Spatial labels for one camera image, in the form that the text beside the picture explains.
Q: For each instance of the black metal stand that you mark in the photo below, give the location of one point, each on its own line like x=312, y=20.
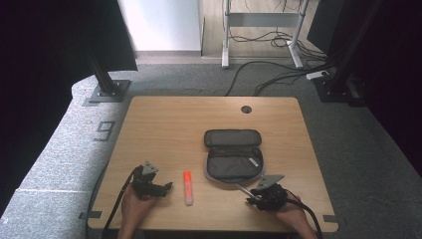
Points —
x=335, y=91
x=109, y=93

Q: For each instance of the orange highlighter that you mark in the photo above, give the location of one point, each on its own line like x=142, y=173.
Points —
x=187, y=186

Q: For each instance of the black grey pencil case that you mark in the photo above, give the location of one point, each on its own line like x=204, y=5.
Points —
x=232, y=169

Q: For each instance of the white power strip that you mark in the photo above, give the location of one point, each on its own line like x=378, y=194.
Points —
x=316, y=75

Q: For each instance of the grey tape strip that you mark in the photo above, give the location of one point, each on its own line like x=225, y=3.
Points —
x=90, y=214
x=330, y=218

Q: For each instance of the small grey eraser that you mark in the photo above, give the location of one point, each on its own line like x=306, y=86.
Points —
x=253, y=162

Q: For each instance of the person's right hand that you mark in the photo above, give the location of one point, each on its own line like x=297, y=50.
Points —
x=293, y=215

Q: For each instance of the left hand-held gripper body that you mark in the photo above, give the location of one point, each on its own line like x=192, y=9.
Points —
x=144, y=182

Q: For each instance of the white desk frame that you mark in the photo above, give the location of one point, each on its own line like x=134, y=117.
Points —
x=262, y=19

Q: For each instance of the person's left hand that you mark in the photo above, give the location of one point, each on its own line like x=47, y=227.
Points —
x=136, y=212

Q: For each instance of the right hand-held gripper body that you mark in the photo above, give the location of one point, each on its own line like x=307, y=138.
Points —
x=272, y=197

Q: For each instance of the grey tape numeral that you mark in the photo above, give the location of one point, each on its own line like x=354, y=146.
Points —
x=105, y=131

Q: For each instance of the black curtain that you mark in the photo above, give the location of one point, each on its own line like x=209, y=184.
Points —
x=49, y=49
x=398, y=99

